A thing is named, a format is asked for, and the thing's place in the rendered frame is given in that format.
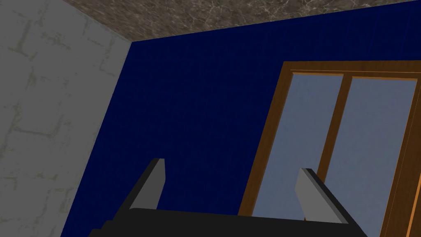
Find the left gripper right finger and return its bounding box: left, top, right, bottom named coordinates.
left=294, top=167, right=356, bottom=225

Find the brown wooden framed window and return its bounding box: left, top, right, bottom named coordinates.
left=237, top=60, right=421, bottom=237

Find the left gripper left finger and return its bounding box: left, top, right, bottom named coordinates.
left=118, top=158, right=166, bottom=211

